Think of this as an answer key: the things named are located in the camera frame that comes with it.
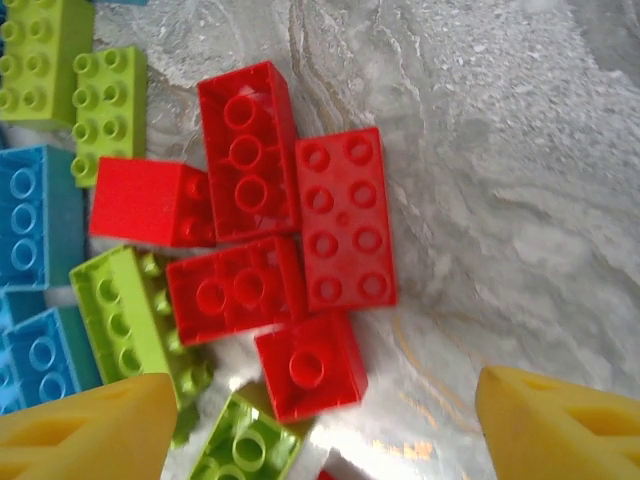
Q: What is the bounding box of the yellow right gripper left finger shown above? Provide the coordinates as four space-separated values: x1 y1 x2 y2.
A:
0 372 180 480

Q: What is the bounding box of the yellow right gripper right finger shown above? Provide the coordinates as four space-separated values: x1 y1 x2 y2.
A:
474 365 640 480

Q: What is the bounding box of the green lego brick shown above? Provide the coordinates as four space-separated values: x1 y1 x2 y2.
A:
68 245 215 449
0 0 96 134
69 45 149 189
187 392 305 480

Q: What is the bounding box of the small square red lego brick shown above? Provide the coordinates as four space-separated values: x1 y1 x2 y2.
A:
254 313 370 425

